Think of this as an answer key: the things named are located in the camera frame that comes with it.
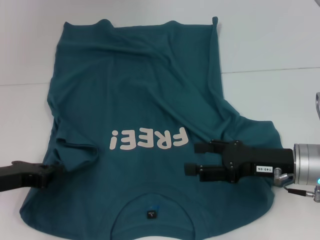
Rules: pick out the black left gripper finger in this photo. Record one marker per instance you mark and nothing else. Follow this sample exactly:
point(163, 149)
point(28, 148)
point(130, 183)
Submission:
point(53, 168)

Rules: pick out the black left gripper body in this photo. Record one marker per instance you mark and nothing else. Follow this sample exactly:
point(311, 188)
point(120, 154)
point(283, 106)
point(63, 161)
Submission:
point(22, 175)

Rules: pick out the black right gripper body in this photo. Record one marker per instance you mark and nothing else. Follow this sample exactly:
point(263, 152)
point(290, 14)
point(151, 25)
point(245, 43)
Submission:
point(257, 161)

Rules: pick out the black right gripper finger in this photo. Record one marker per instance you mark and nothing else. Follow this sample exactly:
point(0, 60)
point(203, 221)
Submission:
point(212, 172)
point(212, 146)

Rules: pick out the teal FREE print T-shirt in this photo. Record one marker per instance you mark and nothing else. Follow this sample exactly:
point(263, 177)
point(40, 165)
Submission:
point(140, 95)

